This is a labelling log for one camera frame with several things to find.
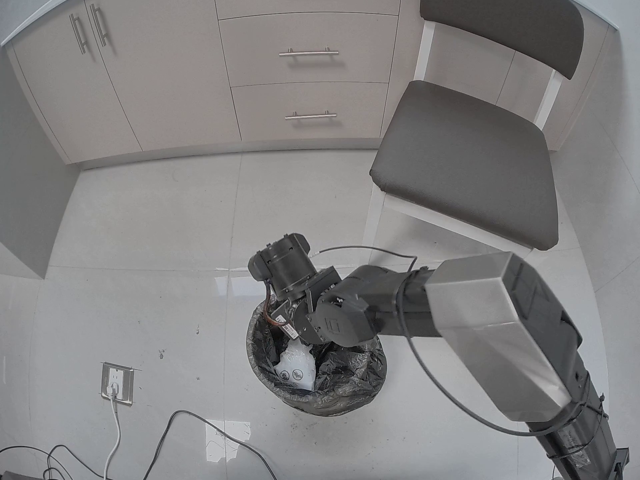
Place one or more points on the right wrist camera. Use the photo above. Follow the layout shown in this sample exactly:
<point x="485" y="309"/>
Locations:
<point x="286" y="325"/>

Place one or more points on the beige cabinet with drawers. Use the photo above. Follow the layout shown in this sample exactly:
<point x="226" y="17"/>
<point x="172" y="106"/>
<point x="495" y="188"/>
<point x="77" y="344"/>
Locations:
<point x="165" y="68"/>

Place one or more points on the grey chair with white legs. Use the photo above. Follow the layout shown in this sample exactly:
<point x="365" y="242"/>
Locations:
<point x="465" y="158"/>

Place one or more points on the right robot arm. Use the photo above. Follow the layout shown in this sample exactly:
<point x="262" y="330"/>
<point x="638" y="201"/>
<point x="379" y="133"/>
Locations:
<point x="500" y="308"/>

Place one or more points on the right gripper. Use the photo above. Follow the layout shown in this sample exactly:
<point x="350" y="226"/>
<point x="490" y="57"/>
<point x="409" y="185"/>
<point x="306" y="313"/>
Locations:
<point x="307" y="329"/>

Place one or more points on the black plastic bag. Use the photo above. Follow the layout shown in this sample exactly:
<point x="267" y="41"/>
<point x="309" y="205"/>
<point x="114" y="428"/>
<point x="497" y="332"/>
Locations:
<point x="350" y="383"/>

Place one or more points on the clear printed wrapper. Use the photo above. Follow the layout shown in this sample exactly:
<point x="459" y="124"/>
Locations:
<point x="297" y="368"/>

